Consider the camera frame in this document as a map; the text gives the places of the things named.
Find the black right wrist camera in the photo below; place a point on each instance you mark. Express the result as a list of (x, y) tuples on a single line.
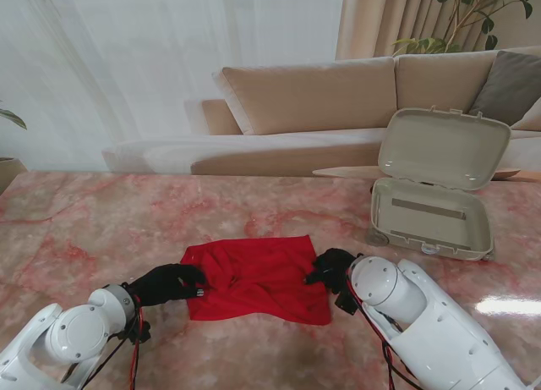
[(347, 302)]

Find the white sheer curtain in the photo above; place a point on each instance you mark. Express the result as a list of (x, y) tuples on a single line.
[(127, 68)]

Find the beige pleated curtain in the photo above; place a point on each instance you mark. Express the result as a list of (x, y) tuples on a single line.
[(380, 18)]

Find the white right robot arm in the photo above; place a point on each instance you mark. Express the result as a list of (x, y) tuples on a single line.
[(422, 314)]

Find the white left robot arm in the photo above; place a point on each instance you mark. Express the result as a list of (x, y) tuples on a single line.
[(72, 331)]

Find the beige hard-shell suitcase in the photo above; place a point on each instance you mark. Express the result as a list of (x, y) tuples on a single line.
[(439, 144)]

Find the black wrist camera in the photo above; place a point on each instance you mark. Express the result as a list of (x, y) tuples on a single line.
[(141, 331), (347, 302)]

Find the beige sofa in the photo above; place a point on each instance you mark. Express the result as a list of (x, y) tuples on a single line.
[(304, 94)]

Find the red shirt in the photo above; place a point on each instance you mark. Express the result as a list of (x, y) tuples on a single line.
[(262, 280)]

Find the light wooden coffee table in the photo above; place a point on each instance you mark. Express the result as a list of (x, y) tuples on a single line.
[(351, 171)]

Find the oval wooden tray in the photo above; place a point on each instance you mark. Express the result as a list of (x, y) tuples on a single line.
[(507, 174)]

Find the grey-brown cushion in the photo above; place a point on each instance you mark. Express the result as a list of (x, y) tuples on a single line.
[(507, 85)]

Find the potted plant with beige pot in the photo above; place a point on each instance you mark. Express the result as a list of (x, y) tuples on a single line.
[(8, 168)]

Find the cream cushion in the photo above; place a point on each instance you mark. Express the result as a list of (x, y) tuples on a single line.
[(530, 120)]

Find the tall green leafy plant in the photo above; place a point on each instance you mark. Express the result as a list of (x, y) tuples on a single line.
[(424, 44)]

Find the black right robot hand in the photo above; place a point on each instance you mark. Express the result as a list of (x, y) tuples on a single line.
[(331, 267)]

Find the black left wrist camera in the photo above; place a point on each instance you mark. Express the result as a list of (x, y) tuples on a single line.
[(141, 331)]

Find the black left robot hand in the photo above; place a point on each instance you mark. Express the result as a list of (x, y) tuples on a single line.
[(165, 284)]

